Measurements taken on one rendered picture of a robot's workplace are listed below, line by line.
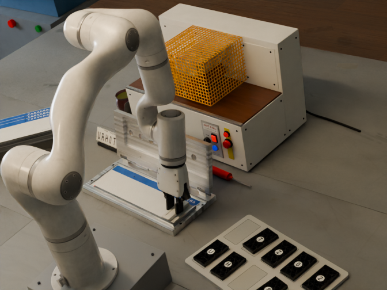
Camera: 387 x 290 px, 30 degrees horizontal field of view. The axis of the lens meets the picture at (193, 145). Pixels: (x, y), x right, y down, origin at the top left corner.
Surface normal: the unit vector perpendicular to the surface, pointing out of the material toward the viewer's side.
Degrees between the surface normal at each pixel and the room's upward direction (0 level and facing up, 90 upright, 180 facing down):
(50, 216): 34
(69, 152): 63
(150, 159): 79
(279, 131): 90
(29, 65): 0
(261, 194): 0
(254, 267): 0
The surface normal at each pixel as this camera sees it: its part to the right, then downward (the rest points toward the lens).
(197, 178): -0.68, 0.34
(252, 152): 0.74, 0.28
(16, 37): -0.60, 0.53
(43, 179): -0.40, -0.09
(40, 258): -0.16, -0.81
